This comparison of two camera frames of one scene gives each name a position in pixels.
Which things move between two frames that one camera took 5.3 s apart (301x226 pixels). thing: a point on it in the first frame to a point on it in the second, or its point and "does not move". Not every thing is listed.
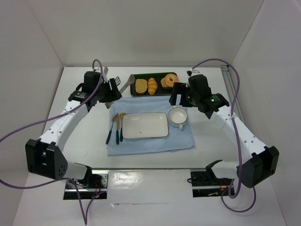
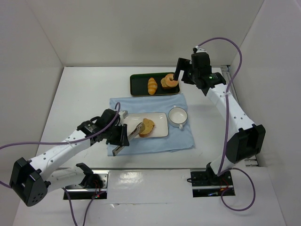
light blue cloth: [176, 140] does not move
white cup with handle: [177, 117] does not move
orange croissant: [152, 86] does not move
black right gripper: [178, 94] to [181, 65]
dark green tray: [158, 77] does not move
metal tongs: [118, 81] to [135, 132]
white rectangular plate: [145, 125] does not move
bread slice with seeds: [141, 86] to [146, 127]
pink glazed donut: [170, 83] does not move
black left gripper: [111, 90] to [119, 135]
